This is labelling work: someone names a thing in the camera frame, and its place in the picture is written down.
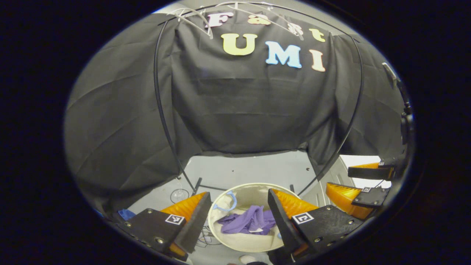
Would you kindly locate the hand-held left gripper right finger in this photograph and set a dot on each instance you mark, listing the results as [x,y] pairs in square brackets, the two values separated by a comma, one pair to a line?
[283,222]

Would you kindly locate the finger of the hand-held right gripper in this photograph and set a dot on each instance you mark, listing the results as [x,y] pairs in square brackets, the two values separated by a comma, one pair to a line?
[371,198]
[368,173]

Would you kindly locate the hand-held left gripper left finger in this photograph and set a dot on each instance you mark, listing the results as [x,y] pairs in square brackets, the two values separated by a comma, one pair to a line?
[195,226]

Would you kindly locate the purple jacket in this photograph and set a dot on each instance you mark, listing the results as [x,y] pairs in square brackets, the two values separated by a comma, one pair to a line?
[250,221]

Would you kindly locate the beige laundry hamper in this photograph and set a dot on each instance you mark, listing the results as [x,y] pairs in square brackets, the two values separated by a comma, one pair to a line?
[250,241]

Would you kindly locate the black metal clothes rack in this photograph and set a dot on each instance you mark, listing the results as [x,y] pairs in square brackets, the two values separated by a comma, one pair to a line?
[197,185]

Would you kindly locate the white plastic clothes hanger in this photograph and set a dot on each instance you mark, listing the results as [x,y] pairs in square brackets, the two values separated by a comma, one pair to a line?
[211,34]
[298,32]

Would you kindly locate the white paper price tag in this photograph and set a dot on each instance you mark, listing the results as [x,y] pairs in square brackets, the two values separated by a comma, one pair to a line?
[255,230]

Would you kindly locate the white shoe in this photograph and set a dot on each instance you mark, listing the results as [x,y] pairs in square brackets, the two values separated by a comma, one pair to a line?
[248,259]

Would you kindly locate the black backdrop cloth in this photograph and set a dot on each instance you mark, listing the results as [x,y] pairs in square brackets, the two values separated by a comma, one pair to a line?
[239,110]

